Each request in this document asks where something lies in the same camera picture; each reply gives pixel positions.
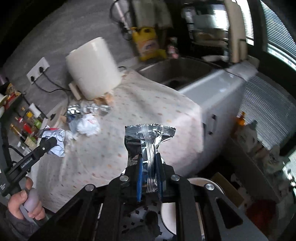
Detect white air fryer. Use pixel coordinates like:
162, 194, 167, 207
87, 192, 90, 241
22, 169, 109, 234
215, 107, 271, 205
66, 37, 122, 100

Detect silver foil snack wrapper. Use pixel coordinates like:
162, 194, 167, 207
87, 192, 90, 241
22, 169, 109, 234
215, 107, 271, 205
125, 123, 176, 194

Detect white wall socket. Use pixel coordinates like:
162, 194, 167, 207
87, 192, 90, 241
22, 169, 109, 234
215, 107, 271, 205
26, 57, 50, 84

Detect orange bottle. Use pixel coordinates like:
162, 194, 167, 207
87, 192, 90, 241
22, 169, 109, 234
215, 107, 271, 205
236, 111, 245, 126

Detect left hand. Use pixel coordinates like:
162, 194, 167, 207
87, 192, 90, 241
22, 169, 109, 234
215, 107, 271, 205
8, 190, 46, 220

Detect yellow detergent jug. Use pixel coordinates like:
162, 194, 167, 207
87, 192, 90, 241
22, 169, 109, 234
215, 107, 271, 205
131, 27, 167, 61

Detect white trash bin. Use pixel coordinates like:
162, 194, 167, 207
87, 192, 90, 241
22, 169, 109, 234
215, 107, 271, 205
161, 177, 224, 240

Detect black power cable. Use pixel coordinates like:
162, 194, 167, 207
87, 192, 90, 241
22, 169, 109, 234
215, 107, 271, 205
31, 67, 71, 93

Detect white blue paper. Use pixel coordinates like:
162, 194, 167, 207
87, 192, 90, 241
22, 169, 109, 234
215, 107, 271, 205
38, 126, 67, 158

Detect white cabinet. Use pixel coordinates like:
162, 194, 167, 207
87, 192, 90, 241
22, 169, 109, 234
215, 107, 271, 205
179, 61, 258, 175

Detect dotted white tablecloth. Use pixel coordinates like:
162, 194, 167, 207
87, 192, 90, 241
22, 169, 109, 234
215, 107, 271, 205
30, 70, 204, 212

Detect crumpled silver foil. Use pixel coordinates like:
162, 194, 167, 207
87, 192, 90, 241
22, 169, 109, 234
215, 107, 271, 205
67, 103, 112, 115

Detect crumpled white plastic bag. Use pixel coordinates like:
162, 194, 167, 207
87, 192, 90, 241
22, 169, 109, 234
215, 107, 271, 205
67, 113, 101, 140

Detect stainless steel sink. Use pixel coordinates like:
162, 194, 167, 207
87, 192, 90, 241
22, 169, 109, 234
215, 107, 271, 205
137, 58, 222, 90

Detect spice rack with bottles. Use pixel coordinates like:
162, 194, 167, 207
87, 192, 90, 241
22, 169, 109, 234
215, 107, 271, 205
1, 78, 47, 151

